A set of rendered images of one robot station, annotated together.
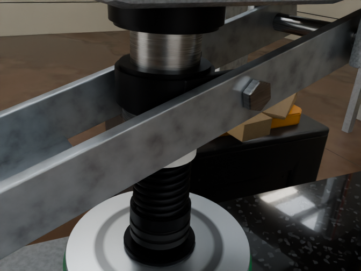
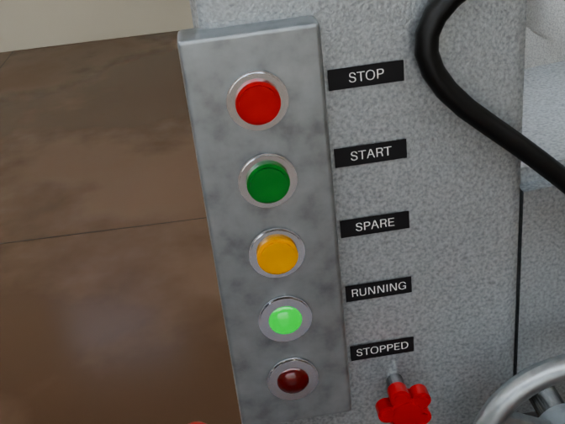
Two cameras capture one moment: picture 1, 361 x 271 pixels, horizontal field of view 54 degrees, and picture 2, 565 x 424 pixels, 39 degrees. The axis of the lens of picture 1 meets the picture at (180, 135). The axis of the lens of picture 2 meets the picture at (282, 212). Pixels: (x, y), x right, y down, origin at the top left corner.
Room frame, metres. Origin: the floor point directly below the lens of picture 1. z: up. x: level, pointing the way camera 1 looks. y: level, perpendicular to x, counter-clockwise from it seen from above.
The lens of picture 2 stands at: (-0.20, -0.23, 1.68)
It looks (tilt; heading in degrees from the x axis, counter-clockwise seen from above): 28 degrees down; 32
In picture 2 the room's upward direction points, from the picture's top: 7 degrees counter-clockwise
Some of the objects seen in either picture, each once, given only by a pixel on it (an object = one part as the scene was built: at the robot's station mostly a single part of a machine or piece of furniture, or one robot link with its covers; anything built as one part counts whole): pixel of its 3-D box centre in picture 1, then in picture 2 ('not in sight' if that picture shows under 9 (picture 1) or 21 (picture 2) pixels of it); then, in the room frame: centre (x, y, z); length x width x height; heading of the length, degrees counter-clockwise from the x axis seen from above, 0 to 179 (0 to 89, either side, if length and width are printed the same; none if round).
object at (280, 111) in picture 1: (276, 99); not in sight; (1.10, -0.31, 0.80); 0.20 x 0.10 x 0.05; 156
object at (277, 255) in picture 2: not in sight; (277, 254); (0.17, 0.00, 1.42); 0.03 x 0.01 x 0.03; 125
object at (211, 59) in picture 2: not in sight; (274, 241); (0.19, 0.01, 1.42); 0.08 x 0.03 x 0.28; 125
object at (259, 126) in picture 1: (233, 116); not in sight; (0.93, -0.15, 0.81); 0.20 x 0.10 x 0.05; 33
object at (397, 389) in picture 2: not in sight; (398, 394); (0.22, -0.06, 1.29); 0.04 x 0.04 x 0.04; 35
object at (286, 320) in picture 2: not in sight; (285, 318); (0.18, 0.00, 1.37); 0.02 x 0.01 x 0.02; 125
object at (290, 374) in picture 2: not in sight; (293, 378); (0.18, 0.00, 1.32); 0.02 x 0.01 x 0.02; 125
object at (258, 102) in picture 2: not in sight; (257, 101); (0.17, 0.00, 1.52); 0.03 x 0.01 x 0.03; 125
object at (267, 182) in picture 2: not in sight; (267, 182); (0.17, 0.00, 1.47); 0.03 x 0.01 x 0.03; 125
